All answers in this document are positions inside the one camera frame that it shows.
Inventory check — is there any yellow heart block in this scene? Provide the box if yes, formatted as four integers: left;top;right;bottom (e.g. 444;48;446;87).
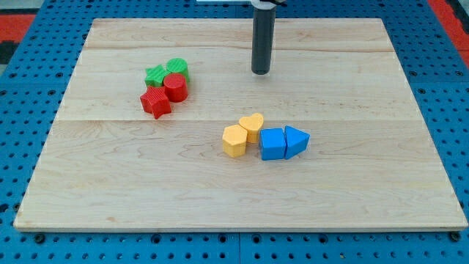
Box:
238;113;264;143

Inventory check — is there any yellow hexagon block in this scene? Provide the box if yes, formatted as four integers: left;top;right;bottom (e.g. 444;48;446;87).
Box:
222;125;248;158

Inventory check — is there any blue cube block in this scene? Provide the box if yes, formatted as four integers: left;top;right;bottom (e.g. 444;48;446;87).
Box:
259;128;287;161

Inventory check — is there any blue triangle block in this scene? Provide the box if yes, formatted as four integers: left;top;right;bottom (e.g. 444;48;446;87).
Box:
284;125;310;159

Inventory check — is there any red cylinder block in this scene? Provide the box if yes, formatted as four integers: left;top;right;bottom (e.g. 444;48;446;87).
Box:
163;73;188;103

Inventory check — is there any red star block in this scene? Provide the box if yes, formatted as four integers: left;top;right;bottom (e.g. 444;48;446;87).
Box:
140;87;171;119

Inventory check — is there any green cylinder block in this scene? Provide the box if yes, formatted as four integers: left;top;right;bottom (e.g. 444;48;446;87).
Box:
166;57;190;82

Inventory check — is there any green star block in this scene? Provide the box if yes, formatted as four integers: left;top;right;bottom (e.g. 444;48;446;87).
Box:
144;65;170;87

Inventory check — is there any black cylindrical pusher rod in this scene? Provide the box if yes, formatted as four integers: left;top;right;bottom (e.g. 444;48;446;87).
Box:
251;7;276;76

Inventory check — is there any light wooden board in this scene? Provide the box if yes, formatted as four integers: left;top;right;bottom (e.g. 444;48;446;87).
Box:
14;18;468;232

